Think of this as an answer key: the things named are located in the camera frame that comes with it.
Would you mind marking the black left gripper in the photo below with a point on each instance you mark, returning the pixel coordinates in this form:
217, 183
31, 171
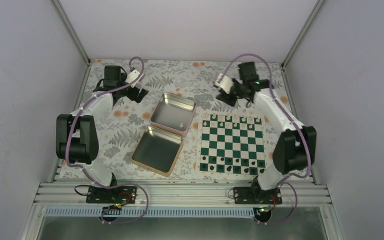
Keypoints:
140, 95

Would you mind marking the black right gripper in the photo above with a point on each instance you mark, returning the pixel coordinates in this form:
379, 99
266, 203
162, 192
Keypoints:
225, 99

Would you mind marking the open metal tin box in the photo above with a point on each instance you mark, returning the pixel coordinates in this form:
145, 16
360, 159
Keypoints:
161, 143

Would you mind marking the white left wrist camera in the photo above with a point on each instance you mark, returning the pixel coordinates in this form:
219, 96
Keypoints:
133, 77

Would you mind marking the green white chess board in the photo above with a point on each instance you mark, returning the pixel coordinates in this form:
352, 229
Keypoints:
232, 148

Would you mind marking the aluminium mounting rail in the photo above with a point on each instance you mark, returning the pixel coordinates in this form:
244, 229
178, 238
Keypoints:
184, 194

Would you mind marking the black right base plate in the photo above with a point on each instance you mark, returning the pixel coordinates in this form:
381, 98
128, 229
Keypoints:
254, 196

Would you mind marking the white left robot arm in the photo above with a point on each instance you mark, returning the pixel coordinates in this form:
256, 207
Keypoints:
77, 140

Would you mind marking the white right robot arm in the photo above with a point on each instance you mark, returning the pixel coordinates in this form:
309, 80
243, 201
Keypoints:
295, 147

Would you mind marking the white slotted cable duct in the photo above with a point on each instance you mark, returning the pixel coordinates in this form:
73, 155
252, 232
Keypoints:
152, 212

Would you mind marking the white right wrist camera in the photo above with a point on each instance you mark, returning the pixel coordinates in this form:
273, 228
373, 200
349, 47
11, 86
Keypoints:
223, 83

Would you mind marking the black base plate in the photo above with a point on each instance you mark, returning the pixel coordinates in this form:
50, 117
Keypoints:
121, 195
254, 196

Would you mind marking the floral patterned table mat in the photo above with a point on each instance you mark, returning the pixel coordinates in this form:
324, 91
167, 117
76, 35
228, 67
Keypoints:
120, 129

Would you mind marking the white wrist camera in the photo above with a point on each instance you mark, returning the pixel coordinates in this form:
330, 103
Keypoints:
223, 83
133, 77

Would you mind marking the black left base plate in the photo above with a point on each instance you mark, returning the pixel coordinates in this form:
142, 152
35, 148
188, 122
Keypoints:
121, 195

